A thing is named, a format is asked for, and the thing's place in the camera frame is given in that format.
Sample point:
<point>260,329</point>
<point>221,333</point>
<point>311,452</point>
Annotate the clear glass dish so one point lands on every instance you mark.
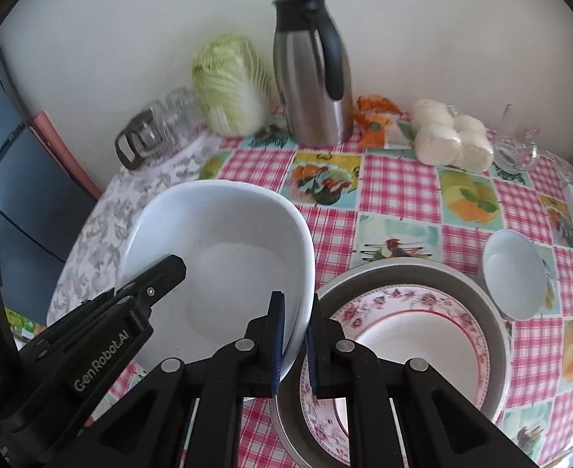
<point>511,158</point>

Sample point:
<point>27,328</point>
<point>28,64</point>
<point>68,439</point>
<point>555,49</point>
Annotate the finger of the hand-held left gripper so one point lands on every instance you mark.
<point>162,278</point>

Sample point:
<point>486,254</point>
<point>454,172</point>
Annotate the napa cabbage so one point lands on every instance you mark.
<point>228,87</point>

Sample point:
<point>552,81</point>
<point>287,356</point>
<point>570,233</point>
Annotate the metal basin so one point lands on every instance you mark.
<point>486,312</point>

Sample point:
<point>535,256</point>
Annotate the steel thermos jug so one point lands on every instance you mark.
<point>306,87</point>

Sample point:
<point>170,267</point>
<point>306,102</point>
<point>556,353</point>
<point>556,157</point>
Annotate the red ringed floral plate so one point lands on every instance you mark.
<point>413,341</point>

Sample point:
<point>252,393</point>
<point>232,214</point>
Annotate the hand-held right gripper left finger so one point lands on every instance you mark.
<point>279,341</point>

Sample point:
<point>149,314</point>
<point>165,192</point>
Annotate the green box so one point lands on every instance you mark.
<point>20,324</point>

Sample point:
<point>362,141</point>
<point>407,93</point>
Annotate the grey leaf tablecloth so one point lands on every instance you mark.
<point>101,224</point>

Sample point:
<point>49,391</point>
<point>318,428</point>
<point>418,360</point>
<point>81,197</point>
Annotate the large white bowl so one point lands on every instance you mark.
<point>218,234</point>

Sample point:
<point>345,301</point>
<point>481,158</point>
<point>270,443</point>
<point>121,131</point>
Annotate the clear glass jar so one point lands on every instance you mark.
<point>181,112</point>

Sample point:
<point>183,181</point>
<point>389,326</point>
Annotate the bag of steamed buns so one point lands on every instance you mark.
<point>442,141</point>

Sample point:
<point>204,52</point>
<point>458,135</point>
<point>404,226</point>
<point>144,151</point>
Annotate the clear glass pitcher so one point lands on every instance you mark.
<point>508,122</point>

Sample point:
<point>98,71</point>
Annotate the small white bowl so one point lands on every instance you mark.
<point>511,273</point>

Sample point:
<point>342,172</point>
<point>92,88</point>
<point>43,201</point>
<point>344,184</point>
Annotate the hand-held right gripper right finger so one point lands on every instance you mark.
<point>311,351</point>

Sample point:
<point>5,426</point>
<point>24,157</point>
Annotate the orange snack packet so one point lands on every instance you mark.
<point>377,122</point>

